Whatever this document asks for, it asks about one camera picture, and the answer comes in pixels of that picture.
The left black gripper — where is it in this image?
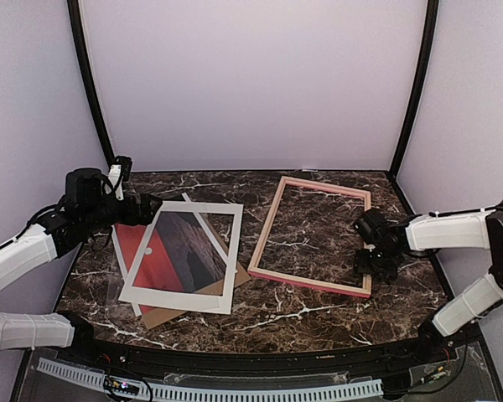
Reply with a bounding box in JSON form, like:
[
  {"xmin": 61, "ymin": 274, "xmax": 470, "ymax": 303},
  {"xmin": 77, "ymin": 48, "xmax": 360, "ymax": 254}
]
[{"xmin": 82, "ymin": 193, "xmax": 163, "ymax": 235}]

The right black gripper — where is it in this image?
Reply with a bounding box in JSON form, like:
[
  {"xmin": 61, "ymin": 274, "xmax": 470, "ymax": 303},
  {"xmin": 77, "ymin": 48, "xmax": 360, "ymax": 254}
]
[{"xmin": 353, "ymin": 246, "xmax": 400, "ymax": 281}]

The pink wooden picture frame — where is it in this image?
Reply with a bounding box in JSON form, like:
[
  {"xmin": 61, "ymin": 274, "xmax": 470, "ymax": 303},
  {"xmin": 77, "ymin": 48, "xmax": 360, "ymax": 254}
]
[{"xmin": 247, "ymin": 176, "xmax": 372, "ymax": 300}]

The white mat board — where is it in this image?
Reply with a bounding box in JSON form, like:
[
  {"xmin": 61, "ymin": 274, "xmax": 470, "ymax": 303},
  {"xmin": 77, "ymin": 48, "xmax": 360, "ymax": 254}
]
[{"xmin": 118, "ymin": 201, "xmax": 245, "ymax": 316}]

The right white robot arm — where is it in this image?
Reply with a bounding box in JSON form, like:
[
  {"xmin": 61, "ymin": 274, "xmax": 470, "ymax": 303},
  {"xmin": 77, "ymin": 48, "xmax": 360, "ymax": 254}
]
[{"xmin": 353, "ymin": 199, "xmax": 503, "ymax": 363}]

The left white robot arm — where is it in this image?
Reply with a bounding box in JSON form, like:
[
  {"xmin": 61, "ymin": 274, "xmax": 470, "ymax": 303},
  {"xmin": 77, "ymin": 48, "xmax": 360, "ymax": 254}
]
[{"xmin": 0, "ymin": 157, "xmax": 163, "ymax": 365}]

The brown cardboard backing board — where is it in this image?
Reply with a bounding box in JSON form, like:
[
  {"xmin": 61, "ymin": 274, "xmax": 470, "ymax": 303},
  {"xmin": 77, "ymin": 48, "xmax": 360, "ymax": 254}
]
[{"xmin": 142, "ymin": 262, "xmax": 251, "ymax": 329}]

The right small circuit board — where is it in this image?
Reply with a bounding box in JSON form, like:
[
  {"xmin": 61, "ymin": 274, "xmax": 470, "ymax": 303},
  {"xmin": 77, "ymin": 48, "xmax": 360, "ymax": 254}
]
[{"xmin": 418, "ymin": 366, "xmax": 449, "ymax": 384}]

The small circuit board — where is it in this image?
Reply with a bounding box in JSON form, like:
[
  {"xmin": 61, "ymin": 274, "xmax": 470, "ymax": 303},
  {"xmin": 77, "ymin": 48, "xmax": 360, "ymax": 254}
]
[
  {"xmin": 103, "ymin": 376, "xmax": 139, "ymax": 394},
  {"xmin": 418, "ymin": 366, "xmax": 449, "ymax": 384}
]

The left small circuit board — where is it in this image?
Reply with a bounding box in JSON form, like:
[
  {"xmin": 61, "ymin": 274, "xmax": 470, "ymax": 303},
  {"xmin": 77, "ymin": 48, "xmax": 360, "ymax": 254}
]
[{"xmin": 103, "ymin": 376, "xmax": 139, "ymax": 394}]

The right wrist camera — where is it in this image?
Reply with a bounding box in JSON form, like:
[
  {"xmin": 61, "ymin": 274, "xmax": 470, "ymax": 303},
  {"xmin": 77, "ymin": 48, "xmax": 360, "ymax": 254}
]
[{"xmin": 353, "ymin": 208, "xmax": 388, "ymax": 245}]

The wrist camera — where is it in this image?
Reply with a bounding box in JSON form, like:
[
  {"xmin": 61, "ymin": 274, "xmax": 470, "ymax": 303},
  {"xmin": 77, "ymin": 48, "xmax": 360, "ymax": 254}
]
[
  {"xmin": 107, "ymin": 156, "xmax": 132, "ymax": 200},
  {"xmin": 353, "ymin": 208, "xmax": 388, "ymax": 245}
]

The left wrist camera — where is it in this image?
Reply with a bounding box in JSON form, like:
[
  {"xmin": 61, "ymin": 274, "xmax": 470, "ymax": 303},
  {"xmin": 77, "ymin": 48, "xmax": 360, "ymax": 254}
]
[{"xmin": 107, "ymin": 156, "xmax": 132, "ymax": 200}]

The left black enclosure post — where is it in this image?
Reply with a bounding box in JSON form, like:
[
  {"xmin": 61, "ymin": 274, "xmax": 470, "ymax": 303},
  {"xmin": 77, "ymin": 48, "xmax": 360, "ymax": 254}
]
[{"xmin": 66, "ymin": 0, "xmax": 116, "ymax": 167}]

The black enclosure post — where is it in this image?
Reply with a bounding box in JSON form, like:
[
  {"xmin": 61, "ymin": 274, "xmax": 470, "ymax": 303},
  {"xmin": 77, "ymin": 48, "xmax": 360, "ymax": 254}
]
[
  {"xmin": 388, "ymin": 0, "xmax": 439, "ymax": 181},
  {"xmin": 66, "ymin": 0, "xmax": 116, "ymax": 167}
]

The black front rail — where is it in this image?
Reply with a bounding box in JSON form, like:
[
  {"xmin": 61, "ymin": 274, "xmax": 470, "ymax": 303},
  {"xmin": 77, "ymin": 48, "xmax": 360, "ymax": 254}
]
[{"xmin": 29, "ymin": 334, "xmax": 487, "ymax": 382}]

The white slotted cable duct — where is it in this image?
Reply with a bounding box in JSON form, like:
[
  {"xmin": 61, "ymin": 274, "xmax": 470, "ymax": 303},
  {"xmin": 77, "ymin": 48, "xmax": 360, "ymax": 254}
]
[{"xmin": 36, "ymin": 358, "xmax": 384, "ymax": 401}]

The right black enclosure post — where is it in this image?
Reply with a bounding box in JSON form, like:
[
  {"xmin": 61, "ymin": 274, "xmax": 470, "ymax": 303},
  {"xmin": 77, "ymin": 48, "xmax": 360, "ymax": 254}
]
[{"xmin": 388, "ymin": 0, "xmax": 439, "ymax": 181}]

